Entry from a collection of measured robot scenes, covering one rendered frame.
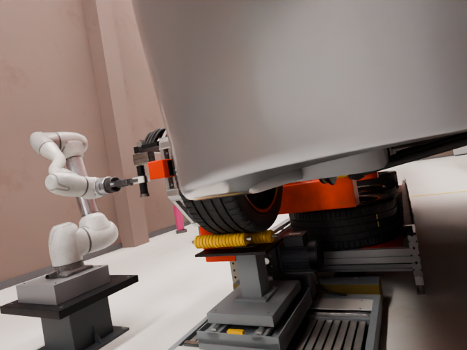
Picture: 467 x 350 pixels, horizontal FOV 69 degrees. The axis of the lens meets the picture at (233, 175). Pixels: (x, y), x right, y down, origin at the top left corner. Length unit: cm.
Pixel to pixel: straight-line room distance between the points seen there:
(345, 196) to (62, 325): 160
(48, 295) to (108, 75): 386
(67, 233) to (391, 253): 173
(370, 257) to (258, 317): 82
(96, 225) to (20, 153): 254
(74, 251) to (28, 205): 250
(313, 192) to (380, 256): 49
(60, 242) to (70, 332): 46
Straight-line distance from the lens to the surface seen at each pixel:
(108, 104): 524
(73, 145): 229
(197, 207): 133
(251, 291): 158
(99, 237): 213
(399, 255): 201
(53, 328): 215
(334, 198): 186
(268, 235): 150
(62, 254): 205
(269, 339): 140
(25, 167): 455
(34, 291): 206
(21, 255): 445
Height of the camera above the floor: 78
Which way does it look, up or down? level
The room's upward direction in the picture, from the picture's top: 9 degrees counter-clockwise
